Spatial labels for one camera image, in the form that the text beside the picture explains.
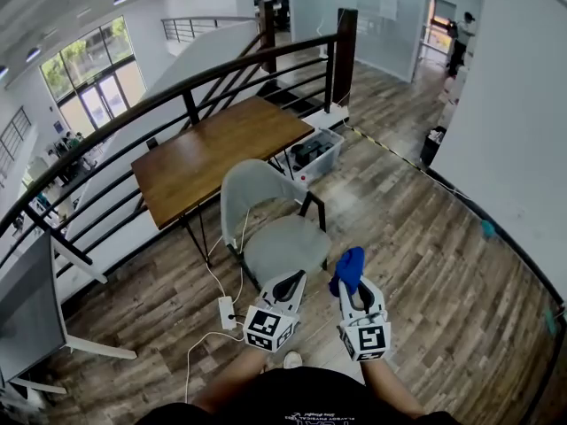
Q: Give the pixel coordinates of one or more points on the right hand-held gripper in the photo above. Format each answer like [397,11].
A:
[370,339]

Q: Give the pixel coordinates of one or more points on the person's white shoe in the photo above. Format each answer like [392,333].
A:
[292,360]

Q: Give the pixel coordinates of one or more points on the distant metal railing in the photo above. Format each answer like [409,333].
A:
[195,28]

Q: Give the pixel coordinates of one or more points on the grey chair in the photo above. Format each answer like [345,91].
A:
[283,244]

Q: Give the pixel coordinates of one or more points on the person's black shirt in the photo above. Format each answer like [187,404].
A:
[301,399]

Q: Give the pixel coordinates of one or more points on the large glass entrance window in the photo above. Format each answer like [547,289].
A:
[93,73]

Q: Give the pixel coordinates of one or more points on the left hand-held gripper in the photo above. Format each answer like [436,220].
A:
[268,328]

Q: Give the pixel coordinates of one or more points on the person's left forearm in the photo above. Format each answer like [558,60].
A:
[230,381]

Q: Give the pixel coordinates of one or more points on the black trash bin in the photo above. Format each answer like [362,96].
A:
[432,149]

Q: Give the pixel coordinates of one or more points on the clear plastic storage box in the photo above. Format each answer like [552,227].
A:
[325,153]

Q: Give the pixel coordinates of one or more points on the black metal railing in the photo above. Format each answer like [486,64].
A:
[155,98]

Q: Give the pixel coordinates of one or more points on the small teal object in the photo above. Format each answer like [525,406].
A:
[488,229]

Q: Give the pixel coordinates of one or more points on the person's right forearm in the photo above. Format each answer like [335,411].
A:
[390,388]

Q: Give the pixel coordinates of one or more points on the small black box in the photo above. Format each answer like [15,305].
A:
[152,144]

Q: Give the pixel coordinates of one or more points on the wooden table with black legs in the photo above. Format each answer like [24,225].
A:
[217,153]

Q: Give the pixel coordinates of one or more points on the yellow black floor strip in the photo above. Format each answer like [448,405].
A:
[381,145]

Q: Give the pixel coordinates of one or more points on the white power strip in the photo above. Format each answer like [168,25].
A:
[227,312]

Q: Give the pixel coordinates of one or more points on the blue cloth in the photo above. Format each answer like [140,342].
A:
[350,266]

